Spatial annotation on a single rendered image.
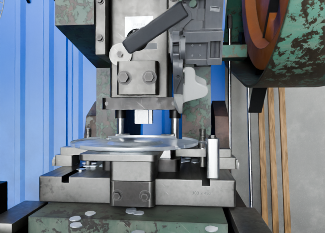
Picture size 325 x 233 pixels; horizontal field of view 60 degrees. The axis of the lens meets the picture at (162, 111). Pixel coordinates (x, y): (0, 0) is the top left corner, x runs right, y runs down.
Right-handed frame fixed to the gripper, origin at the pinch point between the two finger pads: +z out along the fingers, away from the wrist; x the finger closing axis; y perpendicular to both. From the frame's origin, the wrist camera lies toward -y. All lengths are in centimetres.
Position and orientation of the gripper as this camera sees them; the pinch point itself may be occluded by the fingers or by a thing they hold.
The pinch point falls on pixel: (176, 106)
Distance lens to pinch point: 51.7
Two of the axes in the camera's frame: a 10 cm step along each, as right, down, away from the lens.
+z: 0.3, 9.1, 4.2
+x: 0.5, -4.2, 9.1
